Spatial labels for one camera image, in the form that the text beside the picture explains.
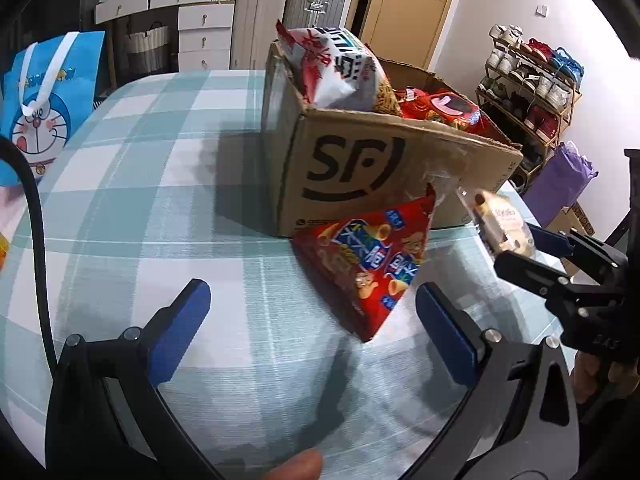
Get person's right forearm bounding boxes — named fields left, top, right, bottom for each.
left=575, top=395, right=640, bottom=480

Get red snack bag blue print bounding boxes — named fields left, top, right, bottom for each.
left=291, top=182, right=437, bottom=344

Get clear pastry packet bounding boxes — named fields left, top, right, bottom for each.
left=456, top=187, right=539, bottom=264

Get blue cartoon gift bag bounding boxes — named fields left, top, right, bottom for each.
left=0, top=31, right=106, bottom=187

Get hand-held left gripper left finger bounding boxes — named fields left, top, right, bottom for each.
left=47, top=278, right=213, bottom=480

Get black cable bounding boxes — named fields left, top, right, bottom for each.
left=0, top=135, right=60, bottom=367

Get small cardboard floor box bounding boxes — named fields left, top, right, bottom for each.
left=547, top=202, right=597, bottom=277

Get brown cardboard box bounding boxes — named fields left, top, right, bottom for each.
left=261, top=41, right=524, bottom=239

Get wooden door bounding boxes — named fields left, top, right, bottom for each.
left=356, top=0, right=464, bottom=70

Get white drawer unit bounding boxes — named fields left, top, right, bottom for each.
left=177, top=2, right=236, bottom=72

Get red snack packet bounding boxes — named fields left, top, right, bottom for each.
left=395, top=86, right=494, bottom=137

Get shoe rack with shoes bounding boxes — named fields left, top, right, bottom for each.
left=474, top=23, right=585, bottom=192

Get beige suitcase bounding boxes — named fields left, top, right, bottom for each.
left=230, top=0, right=290, bottom=71

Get person's left hand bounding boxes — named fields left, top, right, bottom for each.
left=262, top=448, right=325, bottom=480

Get silver suitcase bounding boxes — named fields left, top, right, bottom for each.
left=284, top=0, right=346, bottom=41

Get white and red snack bag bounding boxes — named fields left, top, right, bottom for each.
left=275, top=20, right=390, bottom=111

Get woven laundry basket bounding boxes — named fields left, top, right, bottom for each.
left=124, top=22, right=171, bottom=69

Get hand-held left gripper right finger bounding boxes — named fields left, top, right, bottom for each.
left=415, top=282, right=581, bottom=480

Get checked teal tablecloth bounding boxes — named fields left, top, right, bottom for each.
left=0, top=68, right=577, bottom=480

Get person's right hand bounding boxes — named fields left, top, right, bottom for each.
left=571, top=349, right=640, bottom=405

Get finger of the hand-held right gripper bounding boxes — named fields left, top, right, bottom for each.
left=529, top=224, right=629, bottom=281
left=493, top=250, right=572, bottom=303

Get purple bag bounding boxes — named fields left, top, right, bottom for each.
left=522, top=140, right=599, bottom=229

